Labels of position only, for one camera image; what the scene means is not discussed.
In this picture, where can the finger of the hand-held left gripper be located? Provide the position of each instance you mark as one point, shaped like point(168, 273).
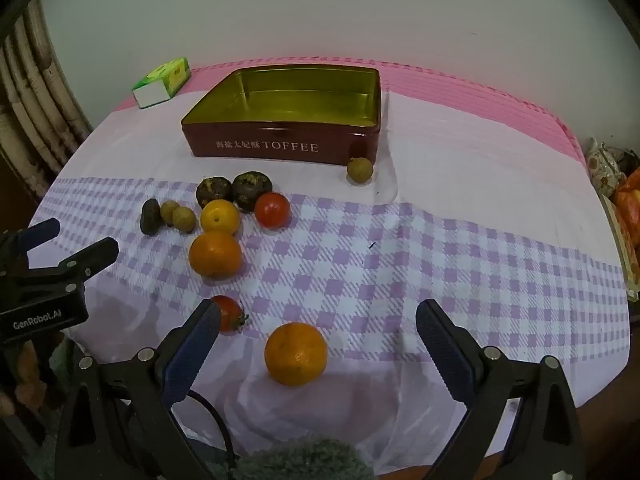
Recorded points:
point(95, 255)
point(37, 234)

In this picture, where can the rattan chair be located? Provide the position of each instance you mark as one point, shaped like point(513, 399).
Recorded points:
point(30, 100)

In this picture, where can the small dark oval fruit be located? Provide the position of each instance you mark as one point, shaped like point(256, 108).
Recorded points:
point(149, 217)

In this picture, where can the orange tangerine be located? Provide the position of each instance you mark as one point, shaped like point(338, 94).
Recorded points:
point(296, 355)
point(215, 255)

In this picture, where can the purple checked tablecloth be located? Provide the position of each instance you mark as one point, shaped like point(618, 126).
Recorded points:
point(450, 260)

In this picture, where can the small red stemmed tomato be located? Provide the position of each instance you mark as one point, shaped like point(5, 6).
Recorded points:
point(231, 312)

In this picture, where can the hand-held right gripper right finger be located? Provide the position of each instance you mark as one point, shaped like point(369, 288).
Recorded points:
point(445, 355)

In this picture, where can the person's left hand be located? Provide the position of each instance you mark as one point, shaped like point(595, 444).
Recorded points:
point(22, 367)

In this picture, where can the pink striped mat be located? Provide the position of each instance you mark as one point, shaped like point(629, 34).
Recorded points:
point(450, 85)

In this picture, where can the dark mangosteen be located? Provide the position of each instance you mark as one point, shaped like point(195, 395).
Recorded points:
point(250, 186)

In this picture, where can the red tin box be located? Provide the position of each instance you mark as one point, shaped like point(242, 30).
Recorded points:
point(280, 146)

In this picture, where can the grey fuzzy cloth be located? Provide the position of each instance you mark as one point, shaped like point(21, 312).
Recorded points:
point(305, 462)

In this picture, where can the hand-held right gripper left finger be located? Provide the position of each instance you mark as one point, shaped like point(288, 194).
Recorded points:
point(192, 355)

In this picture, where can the dark green avocado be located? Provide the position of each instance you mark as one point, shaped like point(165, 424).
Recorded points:
point(212, 190)

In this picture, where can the brown longan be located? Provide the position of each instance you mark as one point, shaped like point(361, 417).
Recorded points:
point(168, 209)
point(360, 171)
point(184, 219)

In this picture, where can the orange plastic bag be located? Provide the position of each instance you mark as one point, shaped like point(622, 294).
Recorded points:
point(629, 205)

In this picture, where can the green tissue box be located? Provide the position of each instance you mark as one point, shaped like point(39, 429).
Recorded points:
point(160, 85)

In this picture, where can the printed snack bag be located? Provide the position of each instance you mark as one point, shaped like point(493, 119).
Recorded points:
point(602, 165)

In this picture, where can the yellow orange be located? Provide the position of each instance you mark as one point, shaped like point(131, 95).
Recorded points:
point(220, 217)

